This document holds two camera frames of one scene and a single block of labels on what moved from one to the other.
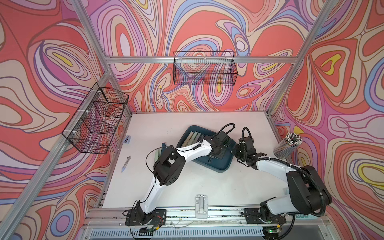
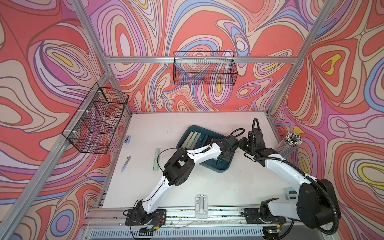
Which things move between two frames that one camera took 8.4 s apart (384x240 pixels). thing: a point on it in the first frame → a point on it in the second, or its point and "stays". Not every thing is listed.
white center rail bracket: [201, 208] stays
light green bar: [157, 154] stays
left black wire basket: [94, 125] stays
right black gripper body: [238, 153] → [244, 145]
